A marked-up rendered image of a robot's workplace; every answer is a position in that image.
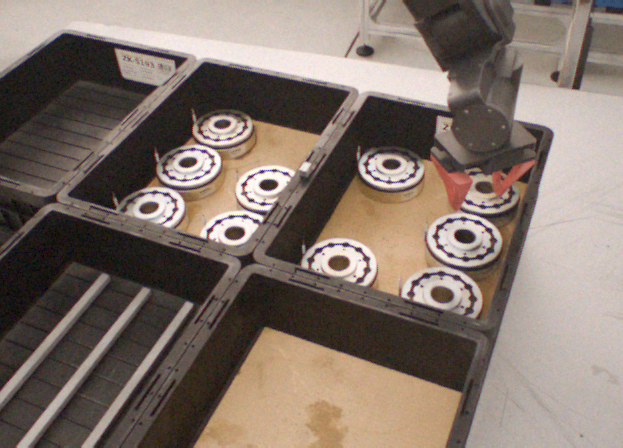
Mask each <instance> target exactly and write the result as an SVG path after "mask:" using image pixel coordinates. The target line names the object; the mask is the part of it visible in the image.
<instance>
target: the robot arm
mask: <svg viewBox="0 0 623 448"><path fill-rule="evenodd" d="M401 1H402V3H403V4H404V5H405V7H406V9H407V11H408V12H410V14H411V15H412V16H413V18H414V19H415V22H414V26H415V27H416V29H417V30H418V31H419V33H420V34H421V36H422V37H423V39H424V41H425V43H426V45H427V46H428V48H429V51H430V52H431V54H432V56H433V57H434V59H435V61H436V62H437V64H438V66H439V67H440V69H441V70H442V72H443V73H444V72H447V71H448V73H447V76H446V78H447V80H448V81H449V83H450V85H449V89H448V95H447V99H446V102H447V106H448V109H449V111H450V112H451V114H452V116H453V118H452V122H451V129H449V130H446V131H442V132H439V133H436V134H435V140H434V146H435V147H433V148H432V149H431V160H432V161H433V163H434V165H435V167H436V169H437V171H438V173H439V175H440V177H441V179H442V182H443V184H444V187H445V190H446V193H447V197H448V200H449V204H450V206H451V207H452V208H453V210H454V211H458V210H459V208H461V206H462V205H463V203H464V201H465V199H466V197H467V195H468V193H469V191H470V189H471V187H472V185H473V179H472V178H471V177H470V176H469V174H468V173H467V172H466V171H465V169H466V168H468V167H471V166H475V165H477V167H478V168H479V169H480V170H481V171H482V172H483V173H486V174H489V173H492V185H493V192H494V193H495V194H496V195H497V196H498V197H501V196H502V195H503V194H504V193H505V192H506V190H507V189H509V188H510V187H511V186H512V185H513V184H514V183H515V181H516V180H517V179H518V178H519V177H520V176H521V175H522V174H523V173H524V172H526V171H527V170H528V169H529V168H530V167H531V166H532V165H533V164H534V162H535V158H536V153H535V152H534V150H535V145H536V139H535V137H534V136H533V135H532V134H531V133H529V132H528V131H527V130H526V129H525V128H524V127H523V126H522V125H520V124H519V123H518V122H517V121H516V120H515V119H514V117H515V112H516V106H517V100H518V95H519V88H520V82H521V77H522V71H523V65H524V57H523V56H522V55H521V54H520V53H519V51H518V50H517V49H514V48H511V47H508V46H506V45H507V44H510V43H512V42H513V38H514V34H515V30H516V25H515V24H514V22H513V20H512V19H513V15H514V10H513V7H512V5H511V3H510V1H509V0H401ZM512 166H513V168H512V170H511V171H510V172H509V174H507V175H506V176H505V178H504V179H503V181H502V183H501V184H500V180H501V170H502V169H505V168H509V167H512ZM453 188H454V190H453Z"/></svg>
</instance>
